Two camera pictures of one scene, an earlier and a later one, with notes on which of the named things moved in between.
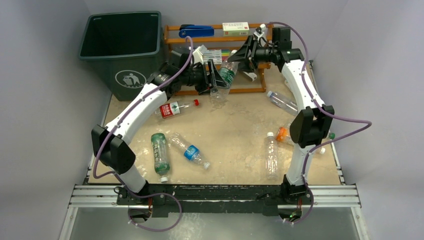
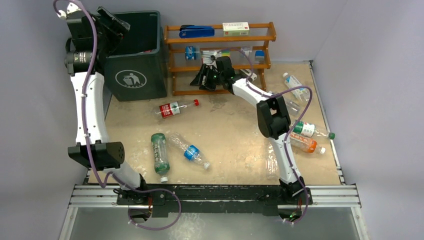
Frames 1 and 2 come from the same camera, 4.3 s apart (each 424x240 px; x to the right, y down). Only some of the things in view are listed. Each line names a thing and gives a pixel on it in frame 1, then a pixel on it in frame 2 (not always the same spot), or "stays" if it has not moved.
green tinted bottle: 161,162 stays
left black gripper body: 197,78 → 107,39
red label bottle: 175,108 stays
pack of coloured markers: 217,56 stays
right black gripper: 248,52 → 211,75
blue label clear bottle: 190,151 stays
